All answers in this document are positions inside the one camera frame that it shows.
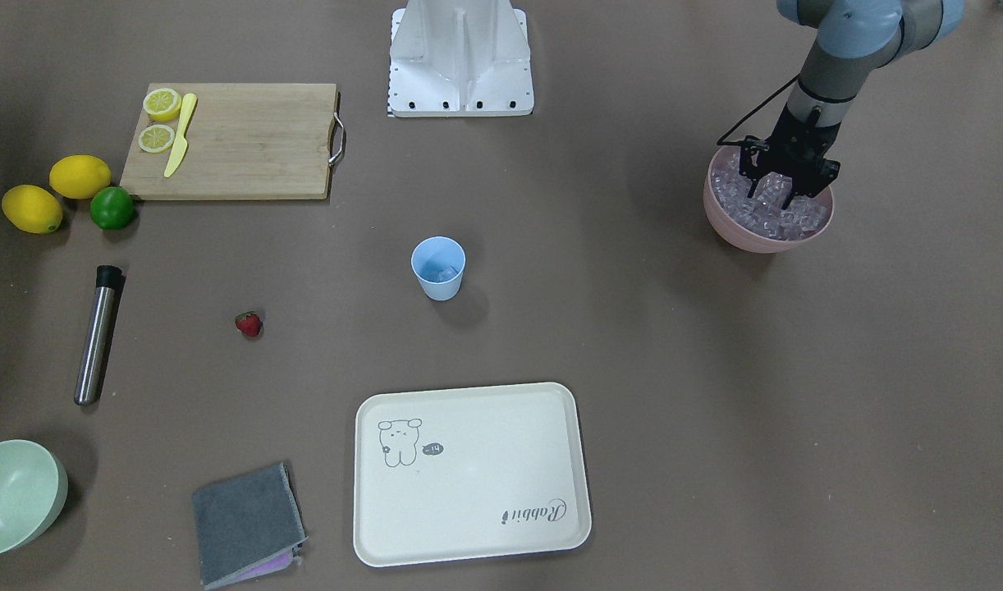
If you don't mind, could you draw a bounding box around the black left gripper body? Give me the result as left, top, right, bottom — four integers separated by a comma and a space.
738, 106, 840, 199

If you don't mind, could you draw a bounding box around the clear ice cube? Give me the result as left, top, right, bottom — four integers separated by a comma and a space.
428, 265, 460, 283

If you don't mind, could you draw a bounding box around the red strawberry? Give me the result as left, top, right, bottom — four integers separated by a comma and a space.
234, 311, 263, 339

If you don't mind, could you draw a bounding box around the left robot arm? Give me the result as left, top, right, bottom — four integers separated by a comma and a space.
738, 1, 964, 209

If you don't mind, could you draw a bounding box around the clear ice cubes pile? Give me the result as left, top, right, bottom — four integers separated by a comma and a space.
708, 150, 832, 241

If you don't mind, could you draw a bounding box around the light blue plastic cup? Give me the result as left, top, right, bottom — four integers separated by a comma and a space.
410, 236, 467, 300

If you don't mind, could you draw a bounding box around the pink bowl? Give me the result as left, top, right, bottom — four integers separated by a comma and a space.
702, 146, 835, 254

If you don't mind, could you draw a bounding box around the cream rabbit tray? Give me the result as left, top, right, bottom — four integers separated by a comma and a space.
354, 382, 593, 567

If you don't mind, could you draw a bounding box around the wooden cutting board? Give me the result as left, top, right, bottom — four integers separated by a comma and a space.
119, 82, 345, 201

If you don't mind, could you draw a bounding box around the yellow plastic knife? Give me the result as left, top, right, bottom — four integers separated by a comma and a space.
163, 93, 198, 178

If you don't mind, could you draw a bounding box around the lemon half slice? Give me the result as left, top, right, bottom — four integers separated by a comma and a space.
137, 124, 176, 154
142, 87, 182, 123

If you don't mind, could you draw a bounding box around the grey folded cloth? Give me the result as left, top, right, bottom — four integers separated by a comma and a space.
191, 461, 308, 590

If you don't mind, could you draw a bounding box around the green lime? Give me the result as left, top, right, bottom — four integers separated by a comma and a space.
89, 186, 136, 231

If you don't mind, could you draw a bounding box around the yellow lemon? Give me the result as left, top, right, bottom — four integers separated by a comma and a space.
48, 154, 112, 199
0, 184, 63, 235

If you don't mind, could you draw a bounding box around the steel muddler black tip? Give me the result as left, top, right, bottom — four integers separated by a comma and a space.
74, 265, 124, 407

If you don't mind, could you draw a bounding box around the mint green bowl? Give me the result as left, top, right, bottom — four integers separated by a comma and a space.
0, 440, 69, 554

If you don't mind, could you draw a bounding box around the black camera cable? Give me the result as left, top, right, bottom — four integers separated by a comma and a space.
716, 74, 800, 150

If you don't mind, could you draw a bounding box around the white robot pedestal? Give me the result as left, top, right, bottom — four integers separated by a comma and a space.
387, 1, 535, 117

